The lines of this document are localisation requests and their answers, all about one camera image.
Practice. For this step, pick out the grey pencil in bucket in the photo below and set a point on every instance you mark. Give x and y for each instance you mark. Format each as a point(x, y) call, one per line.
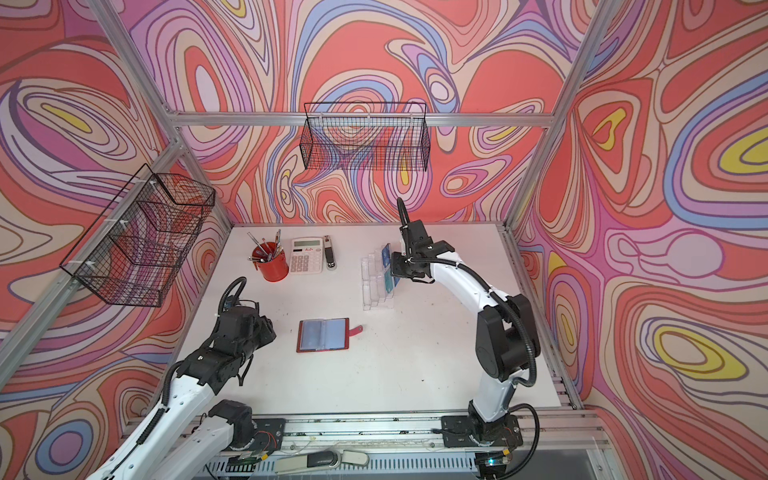
point(257, 241)

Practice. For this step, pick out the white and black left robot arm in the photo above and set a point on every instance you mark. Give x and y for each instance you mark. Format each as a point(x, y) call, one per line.
point(183, 431)

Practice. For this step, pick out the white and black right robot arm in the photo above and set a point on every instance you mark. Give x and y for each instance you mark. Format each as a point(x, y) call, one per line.
point(506, 344)

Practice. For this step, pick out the black wire basket on back wall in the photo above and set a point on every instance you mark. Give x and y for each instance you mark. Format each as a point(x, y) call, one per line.
point(365, 136)

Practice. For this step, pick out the beige and black stapler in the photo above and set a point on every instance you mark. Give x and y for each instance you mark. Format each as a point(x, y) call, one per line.
point(329, 253)

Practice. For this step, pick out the blue VIP credit card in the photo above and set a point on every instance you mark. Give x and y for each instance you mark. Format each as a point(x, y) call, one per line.
point(386, 256)

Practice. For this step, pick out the pink desk calculator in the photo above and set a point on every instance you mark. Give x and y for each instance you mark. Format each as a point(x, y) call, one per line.
point(306, 256)

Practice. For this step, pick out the clear plastic card tray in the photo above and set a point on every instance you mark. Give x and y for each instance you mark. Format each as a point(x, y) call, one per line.
point(372, 282)

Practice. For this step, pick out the red metal pen bucket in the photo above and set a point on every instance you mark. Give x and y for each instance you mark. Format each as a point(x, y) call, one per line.
point(270, 260)

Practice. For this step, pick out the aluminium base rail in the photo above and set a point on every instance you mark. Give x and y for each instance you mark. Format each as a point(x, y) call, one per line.
point(553, 444)

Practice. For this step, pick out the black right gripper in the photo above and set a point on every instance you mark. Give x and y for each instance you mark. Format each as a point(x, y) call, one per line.
point(398, 270)

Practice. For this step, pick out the red leather card holder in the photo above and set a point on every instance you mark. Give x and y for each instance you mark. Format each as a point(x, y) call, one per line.
point(323, 335)

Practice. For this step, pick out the black wire basket on wall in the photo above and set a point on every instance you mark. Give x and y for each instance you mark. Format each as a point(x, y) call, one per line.
point(365, 136)
point(133, 259)

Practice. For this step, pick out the teal credit card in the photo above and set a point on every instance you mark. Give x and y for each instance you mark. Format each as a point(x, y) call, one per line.
point(389, 283)

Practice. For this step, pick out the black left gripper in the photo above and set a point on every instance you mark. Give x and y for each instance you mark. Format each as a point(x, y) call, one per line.
point(265, 326)

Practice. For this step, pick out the black wire basket on left wall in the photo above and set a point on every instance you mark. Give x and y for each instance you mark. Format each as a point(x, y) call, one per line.
point(133, 259)

